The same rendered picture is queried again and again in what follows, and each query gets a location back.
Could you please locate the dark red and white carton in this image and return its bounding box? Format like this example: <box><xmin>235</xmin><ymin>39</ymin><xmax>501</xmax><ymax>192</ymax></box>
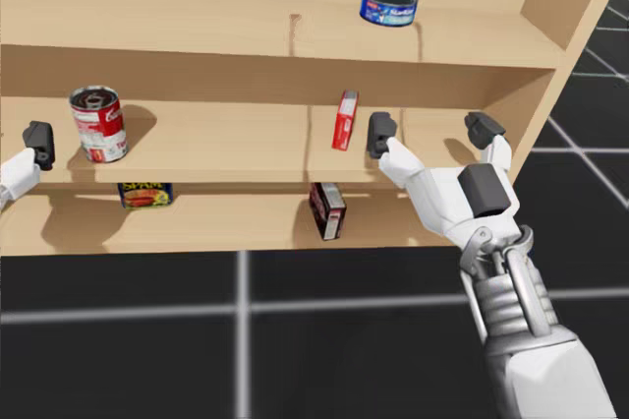
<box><xmin>308</xmin><ymin>181</ymin><xmax>349</xmax><ymax>242</ymax></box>

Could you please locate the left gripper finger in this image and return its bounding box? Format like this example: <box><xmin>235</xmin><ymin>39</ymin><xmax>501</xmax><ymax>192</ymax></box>
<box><xmin>0</xmin><ymin>119</ymin><xmax>57</xmax><ymax>214</ymax></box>

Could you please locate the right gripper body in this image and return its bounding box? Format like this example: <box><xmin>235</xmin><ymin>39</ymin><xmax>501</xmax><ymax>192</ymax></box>
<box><xmin>409</xmin><ymin>161</ymin><xmax>522</xmax><ymax>250</ymax></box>

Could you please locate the green and blue rectangular can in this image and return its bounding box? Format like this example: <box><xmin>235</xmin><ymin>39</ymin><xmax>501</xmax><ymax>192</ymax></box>
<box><xmin>116</xmin><ymin>181</ymin><xmax>175</xmax><ymax>211</ymax></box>

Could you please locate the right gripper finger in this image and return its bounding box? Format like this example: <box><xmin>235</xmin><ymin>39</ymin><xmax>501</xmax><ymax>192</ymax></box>
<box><xmin>463</xmin><ymin>110</ymin><xmax>513</xmax><ymax>178</ymax></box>
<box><xmin>367</xmin><ymin>111</ymin><xmax>427</xmax><ymax>190</ymax></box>

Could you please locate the pale wooden shelf unit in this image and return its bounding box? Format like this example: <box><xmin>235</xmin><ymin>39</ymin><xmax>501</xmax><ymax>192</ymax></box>
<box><xmin>0</xmin><ymin>0</ymin><xmax>629</xmax><ymax>259</ymax></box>

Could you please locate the red and white can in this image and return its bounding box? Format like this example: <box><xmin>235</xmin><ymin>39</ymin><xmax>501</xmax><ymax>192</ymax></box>
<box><xmin>68</xmin><ymin>85</ymin><xmax>130</xmax><ymax>164</ymax></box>

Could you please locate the blue flat can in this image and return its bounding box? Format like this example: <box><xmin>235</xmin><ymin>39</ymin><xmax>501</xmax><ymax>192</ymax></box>
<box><xmin>361</xmin><ymin>0</ymin><xmax>420</xmax><ymax>28</ymax></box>

